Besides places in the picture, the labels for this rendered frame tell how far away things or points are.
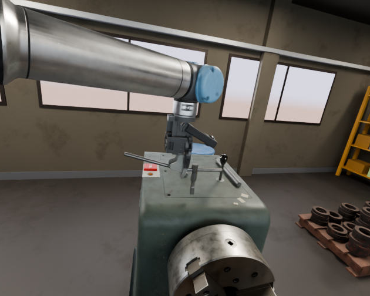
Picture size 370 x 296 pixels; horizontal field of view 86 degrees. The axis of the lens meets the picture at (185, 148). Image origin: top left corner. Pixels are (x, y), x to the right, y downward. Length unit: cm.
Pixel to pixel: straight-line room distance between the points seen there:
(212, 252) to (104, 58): 52
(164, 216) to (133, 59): 51
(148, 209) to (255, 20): 364
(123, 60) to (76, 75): 7
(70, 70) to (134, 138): 316
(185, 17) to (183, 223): 315
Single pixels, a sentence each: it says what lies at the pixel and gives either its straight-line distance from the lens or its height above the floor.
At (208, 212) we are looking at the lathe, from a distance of 73.
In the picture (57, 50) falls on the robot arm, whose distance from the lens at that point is 29.
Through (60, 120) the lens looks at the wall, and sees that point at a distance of 349.
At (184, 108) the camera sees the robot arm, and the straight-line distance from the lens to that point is 59.
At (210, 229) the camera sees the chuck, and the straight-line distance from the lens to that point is 67.
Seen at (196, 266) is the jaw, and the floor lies 119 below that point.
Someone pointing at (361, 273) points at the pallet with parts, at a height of 5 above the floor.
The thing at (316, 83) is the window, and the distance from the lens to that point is 486.
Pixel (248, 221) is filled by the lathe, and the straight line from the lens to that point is 78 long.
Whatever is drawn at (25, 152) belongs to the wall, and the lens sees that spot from 378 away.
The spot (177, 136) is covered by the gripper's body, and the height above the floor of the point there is 150.
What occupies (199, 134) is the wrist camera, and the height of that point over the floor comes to 151.
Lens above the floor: 165
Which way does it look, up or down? 18 degrees down
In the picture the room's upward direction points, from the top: 7 degrees clockwise
